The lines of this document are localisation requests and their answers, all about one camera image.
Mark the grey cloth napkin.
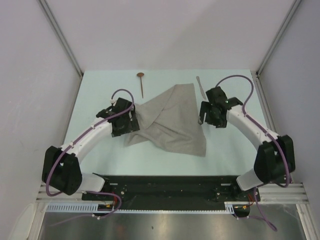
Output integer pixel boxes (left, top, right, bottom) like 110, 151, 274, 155
125, 83, 207, 157

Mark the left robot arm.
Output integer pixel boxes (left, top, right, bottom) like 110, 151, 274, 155
41, 97, 140, 200

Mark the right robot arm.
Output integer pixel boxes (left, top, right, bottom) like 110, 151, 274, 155
198, 86, 296, 201

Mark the silver knife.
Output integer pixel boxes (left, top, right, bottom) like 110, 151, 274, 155
196, 76, 207, 100

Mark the brown wooden spoon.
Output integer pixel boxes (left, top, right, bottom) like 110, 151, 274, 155
136, 72, 145, 98

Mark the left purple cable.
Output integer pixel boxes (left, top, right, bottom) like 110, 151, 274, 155
46, 88, 136, 227

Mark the purple cable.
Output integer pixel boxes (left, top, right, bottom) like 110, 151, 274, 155
46, 88, 136, 227
214, 74, 293, 232

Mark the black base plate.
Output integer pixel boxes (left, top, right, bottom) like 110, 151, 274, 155
82, 175, 260, 210

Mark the white slotted cable duct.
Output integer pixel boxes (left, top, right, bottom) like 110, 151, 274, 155
45, 202, 249, 215

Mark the aluminium cross rail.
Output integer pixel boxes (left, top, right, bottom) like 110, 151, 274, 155
35, 183, 309, 205

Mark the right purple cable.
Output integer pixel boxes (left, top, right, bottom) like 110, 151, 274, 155
214, 74, 293, 232

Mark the right aluminium frame post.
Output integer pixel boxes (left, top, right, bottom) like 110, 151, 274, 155
255, 0, 304, 77

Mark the aluminium frame post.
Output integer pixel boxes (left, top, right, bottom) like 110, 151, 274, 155
255, 0, 304, 77
36, 0, 84, 78

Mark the left aluminium frame post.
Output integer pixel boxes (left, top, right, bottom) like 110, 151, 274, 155
36, 0, 84, 78

